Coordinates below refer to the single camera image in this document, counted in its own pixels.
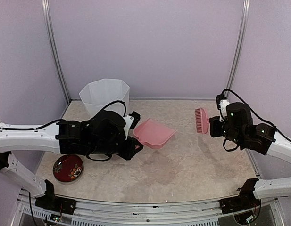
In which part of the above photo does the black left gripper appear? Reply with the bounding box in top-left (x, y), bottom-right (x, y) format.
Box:
top-left (88, 136), bottom-right (143, 161)

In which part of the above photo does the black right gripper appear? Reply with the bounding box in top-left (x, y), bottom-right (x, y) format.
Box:
top-left (210, 115), bottom-right (245, 146)

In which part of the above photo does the pink hand brush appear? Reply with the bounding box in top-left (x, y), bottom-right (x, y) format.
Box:
top-left (195, 108), bottom-right (209, 134)

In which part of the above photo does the pink plastic dustpan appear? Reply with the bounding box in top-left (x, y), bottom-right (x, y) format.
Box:
top-left (133, 118), bottom-right (176, 149)

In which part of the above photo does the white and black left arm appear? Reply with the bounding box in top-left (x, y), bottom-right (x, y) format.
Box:
top-left (0, 110), bottom-right (143, 210)

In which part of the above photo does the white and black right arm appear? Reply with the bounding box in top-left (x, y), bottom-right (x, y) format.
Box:
top-left (209, 99), bottom-right (291, 209)

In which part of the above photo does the translucent white plastic bin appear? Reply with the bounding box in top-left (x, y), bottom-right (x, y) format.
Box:
top-left (79, 78), bottom-right (130, 117)

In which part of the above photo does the red floral lacquer bowl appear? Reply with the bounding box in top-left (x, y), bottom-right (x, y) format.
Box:
top-left (52, 154), bottom-right (83, 183)

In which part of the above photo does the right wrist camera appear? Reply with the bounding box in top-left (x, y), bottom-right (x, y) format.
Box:
top-left (216, 94), bottom-right (230, 122)

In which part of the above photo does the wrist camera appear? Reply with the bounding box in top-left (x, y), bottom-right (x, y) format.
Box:
top-left (216, 94), bottom-right (230, 122)
top-left (123, 111), bottom-right (141, 138)

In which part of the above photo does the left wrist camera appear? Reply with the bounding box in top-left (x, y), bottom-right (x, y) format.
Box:
top-left (123, 111), bottom-right (141, 138)

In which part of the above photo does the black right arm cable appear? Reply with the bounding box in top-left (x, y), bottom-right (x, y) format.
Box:
top-left (222, 89), bottom-right (291, 152)

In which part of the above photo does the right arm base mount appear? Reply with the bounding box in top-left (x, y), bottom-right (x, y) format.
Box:
top-left (219, 178), bottom-right (261, 214)

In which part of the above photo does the aluminium front rail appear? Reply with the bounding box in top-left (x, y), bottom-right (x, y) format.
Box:
top-left (9, 190), bottom-right (285, 226)

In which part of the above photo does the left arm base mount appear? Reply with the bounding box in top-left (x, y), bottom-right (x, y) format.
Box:
top-left (35, 179), bottom-right (77, 215)

